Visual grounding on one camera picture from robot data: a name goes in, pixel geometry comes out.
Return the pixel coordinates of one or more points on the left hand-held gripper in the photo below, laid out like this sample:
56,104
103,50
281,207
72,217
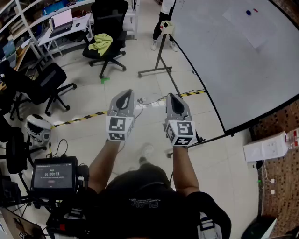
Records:
119,127

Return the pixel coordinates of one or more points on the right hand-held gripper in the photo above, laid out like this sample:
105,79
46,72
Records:
184,130

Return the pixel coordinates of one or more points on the large white whiteboard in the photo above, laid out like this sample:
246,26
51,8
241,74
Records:
222,74

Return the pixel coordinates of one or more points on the white paper sheet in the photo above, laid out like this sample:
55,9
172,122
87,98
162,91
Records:
254,28

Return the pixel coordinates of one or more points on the blue round magnet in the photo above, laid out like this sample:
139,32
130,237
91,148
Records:
248,12

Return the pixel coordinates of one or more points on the person's left forearm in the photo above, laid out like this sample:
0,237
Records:
102,163

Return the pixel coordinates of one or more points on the person's right forearm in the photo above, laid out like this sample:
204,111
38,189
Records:
184,172

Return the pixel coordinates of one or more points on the white power strip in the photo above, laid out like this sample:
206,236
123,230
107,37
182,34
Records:
149,102

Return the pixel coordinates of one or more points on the green floor tape mark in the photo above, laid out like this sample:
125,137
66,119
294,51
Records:
105,80

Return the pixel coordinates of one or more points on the yellow black floor tape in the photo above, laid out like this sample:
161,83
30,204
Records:
79,119

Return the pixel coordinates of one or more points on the person's shoe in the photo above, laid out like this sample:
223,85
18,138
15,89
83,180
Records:
146,150

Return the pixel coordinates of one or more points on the yellow-green cloth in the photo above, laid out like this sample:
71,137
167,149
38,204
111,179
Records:
101,43

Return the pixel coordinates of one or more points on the beige marker holder box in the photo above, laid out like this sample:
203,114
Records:
168,28

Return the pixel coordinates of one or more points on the black office chair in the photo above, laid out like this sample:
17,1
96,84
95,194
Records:
109,18
16,151
46,81

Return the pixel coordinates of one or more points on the white desk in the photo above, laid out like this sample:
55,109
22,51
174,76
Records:
79,25

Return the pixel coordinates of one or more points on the white helmet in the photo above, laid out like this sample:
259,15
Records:
38,129

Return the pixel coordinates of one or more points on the white cardboard box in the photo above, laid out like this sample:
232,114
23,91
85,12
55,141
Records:
264,148

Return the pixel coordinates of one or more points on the open laptop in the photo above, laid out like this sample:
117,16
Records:
61,22

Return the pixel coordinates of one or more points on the person's black shirt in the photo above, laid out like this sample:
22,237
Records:
151,205

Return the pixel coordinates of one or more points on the black field monitor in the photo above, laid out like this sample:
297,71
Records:
52,177

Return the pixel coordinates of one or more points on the clear plastic bottle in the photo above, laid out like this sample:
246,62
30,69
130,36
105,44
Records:
293,138

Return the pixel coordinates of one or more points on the white shelf unit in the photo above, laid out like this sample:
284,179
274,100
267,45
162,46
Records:
25,21

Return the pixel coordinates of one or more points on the green bin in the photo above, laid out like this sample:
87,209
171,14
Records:
257,229

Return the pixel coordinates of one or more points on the black chest rig mount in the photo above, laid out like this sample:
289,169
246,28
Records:
70,217

